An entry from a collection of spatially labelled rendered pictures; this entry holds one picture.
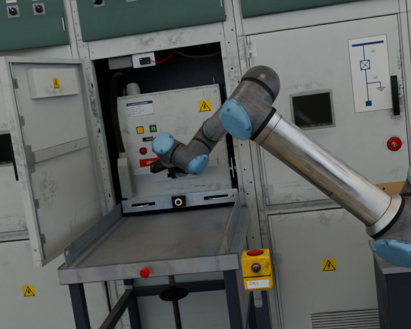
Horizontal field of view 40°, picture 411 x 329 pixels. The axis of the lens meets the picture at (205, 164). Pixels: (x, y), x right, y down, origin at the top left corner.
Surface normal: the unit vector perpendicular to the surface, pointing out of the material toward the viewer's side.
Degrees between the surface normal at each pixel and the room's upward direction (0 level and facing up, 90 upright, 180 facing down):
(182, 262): 90
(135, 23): 90
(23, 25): 90
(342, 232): 90
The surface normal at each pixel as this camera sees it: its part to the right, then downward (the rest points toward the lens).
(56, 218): 0.97, -0.10
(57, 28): 0.23, 0.11
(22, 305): -0.12, 0.15
